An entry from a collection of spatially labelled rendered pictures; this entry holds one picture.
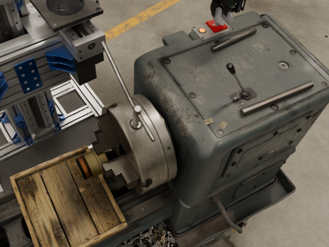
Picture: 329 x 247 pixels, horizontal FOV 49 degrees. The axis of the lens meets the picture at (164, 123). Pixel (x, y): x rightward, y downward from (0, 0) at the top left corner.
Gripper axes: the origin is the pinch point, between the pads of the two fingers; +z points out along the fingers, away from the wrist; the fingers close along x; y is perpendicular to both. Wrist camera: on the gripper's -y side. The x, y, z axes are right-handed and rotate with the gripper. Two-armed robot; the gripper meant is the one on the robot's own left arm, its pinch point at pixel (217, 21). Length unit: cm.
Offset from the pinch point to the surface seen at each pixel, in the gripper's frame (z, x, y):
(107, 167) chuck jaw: 17, -57, 27
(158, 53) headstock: 2.0, -26.4, 3.3
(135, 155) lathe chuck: 7, -50, 32
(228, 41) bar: 0.0, -2.3, 10.4
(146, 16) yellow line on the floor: 127, 55, -150
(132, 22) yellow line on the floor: 127, 40, -147
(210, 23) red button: 1.2, -2.0, -1.5
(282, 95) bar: -0.1, -1.2, 37.7
